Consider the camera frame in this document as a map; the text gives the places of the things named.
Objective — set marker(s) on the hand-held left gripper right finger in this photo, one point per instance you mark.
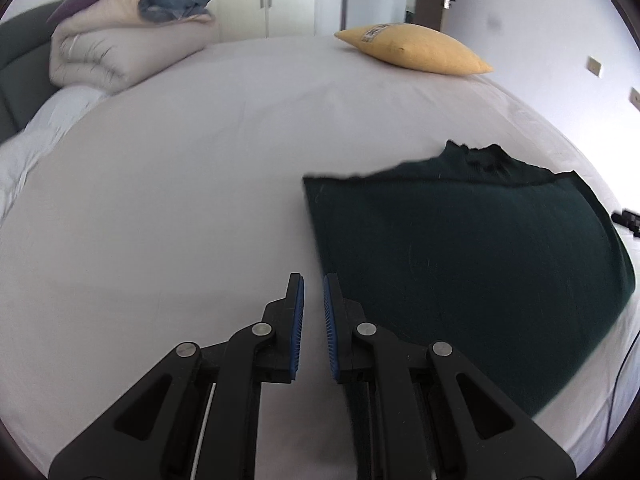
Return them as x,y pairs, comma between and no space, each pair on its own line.
331,330

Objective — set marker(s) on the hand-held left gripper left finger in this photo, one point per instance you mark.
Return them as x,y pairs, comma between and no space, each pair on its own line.
297,330

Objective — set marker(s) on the dark green sweater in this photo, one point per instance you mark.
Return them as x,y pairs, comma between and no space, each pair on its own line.
450,250

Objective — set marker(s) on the bed with white sheet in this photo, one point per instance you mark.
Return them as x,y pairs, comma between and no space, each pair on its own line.
175,185

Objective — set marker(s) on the yellow pillow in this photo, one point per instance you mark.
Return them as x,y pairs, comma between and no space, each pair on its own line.
415,50

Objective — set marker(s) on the small dark object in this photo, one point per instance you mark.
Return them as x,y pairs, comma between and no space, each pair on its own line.
627,221

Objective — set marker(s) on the folded beige duvet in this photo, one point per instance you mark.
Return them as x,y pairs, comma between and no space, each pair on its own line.
115,55

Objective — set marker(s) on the dark grey padded headboard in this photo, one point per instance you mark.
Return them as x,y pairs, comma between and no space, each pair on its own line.
20,60

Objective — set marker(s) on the wall socket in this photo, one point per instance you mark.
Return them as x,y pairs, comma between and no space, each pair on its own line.
595,66
635,99

